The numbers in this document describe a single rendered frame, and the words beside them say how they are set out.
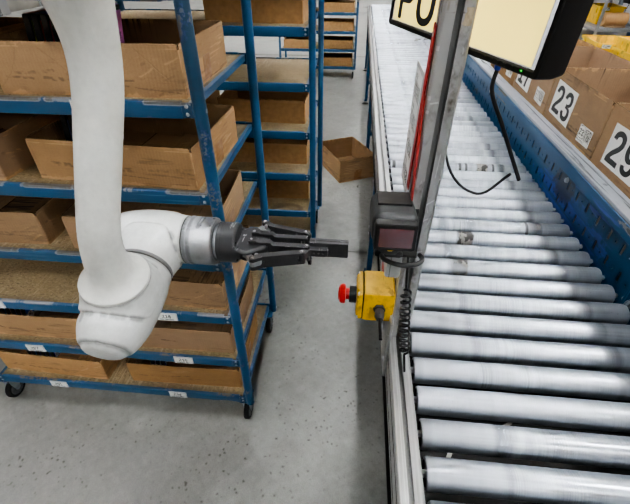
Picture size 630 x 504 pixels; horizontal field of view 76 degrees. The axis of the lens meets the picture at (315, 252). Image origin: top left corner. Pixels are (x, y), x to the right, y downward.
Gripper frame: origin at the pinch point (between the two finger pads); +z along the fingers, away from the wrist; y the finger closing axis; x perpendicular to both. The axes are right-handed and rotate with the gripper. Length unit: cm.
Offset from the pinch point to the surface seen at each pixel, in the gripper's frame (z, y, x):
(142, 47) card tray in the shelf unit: -38, 22, -28
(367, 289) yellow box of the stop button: 7.5, -2.4, 7.4
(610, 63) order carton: 101, 121, -7
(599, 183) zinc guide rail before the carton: 68, 43, 6
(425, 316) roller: 21.1, 4.1, 20.1
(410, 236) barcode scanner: 11.8, -12.5, -12.3
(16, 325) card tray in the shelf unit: -104, 22, 56
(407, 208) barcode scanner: 11.5, -8.0, -13.9
